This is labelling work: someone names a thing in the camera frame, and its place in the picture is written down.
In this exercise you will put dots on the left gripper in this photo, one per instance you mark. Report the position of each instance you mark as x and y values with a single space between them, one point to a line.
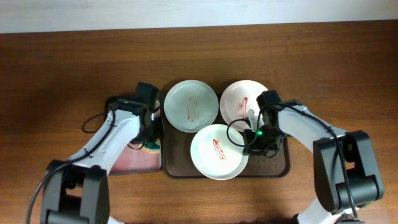
158 124

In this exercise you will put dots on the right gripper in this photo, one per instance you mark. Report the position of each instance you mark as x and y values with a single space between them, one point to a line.
250 147

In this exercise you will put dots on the green yellow sponge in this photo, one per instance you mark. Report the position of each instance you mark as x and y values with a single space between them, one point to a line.
152 147

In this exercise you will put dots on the pale green plate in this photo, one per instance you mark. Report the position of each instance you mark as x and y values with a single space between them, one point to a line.
191 105

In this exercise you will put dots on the pink white plate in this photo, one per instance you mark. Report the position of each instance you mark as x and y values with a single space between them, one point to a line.
239 98

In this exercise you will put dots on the white plate front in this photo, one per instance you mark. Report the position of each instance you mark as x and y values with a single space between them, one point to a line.
217 153

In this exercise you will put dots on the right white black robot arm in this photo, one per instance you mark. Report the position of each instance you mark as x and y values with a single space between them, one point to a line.
346 173

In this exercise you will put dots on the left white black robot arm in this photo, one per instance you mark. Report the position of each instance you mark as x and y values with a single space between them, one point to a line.
128 142

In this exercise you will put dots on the large brown serving tray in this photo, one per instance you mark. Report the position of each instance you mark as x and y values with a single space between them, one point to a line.
177 162

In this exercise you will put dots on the small black tray red liquid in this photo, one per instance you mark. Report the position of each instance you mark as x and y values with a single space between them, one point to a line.
133 160

